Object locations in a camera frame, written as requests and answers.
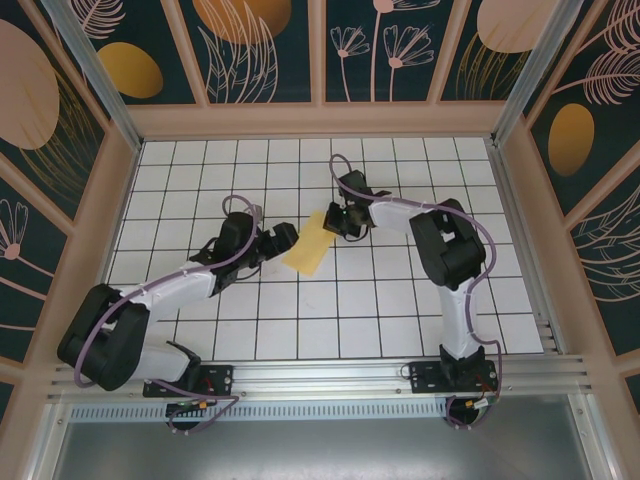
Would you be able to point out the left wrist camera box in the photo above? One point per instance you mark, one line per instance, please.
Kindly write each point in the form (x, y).
(257, 211)

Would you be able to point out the grey metal panel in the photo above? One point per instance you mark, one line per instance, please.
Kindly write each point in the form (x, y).
(320, 450)

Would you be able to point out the aluminium side rail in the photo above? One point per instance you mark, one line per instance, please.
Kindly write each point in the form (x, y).
(515, 210)

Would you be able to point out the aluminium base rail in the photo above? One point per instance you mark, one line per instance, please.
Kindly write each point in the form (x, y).
(320, 375)

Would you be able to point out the yellow square paper sheet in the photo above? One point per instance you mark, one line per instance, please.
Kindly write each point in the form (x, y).
(307, 250)

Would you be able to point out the aluminium corner post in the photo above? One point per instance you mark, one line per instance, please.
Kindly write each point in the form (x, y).
(530, 65)
(100, 85)

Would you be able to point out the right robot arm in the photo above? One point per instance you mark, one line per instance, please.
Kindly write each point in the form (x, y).
(450, 250)

